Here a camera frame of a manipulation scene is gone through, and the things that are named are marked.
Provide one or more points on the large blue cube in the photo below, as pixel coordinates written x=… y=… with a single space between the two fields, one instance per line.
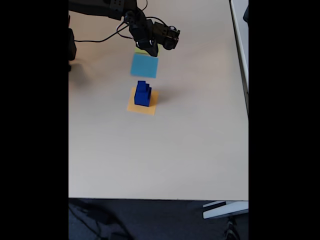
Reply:
x=141 y=100

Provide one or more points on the medium blue cube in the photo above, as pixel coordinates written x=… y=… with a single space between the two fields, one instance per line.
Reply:
x=148 y=87

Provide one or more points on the black camera box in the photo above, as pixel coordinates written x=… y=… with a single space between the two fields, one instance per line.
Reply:
x=167 y=37

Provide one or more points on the dark object on desk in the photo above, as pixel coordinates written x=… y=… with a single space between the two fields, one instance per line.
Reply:
x=246 y=13

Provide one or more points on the light blue paper square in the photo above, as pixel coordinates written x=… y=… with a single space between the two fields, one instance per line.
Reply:
x=144 y=67

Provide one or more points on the green paper square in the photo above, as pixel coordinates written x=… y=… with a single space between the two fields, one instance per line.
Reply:
x=138 y=51

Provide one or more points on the black stand leg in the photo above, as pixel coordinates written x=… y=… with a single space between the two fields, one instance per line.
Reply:
x=231 y=230

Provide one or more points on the orange paper square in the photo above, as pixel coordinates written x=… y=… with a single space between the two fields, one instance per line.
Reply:
x=140 y=110

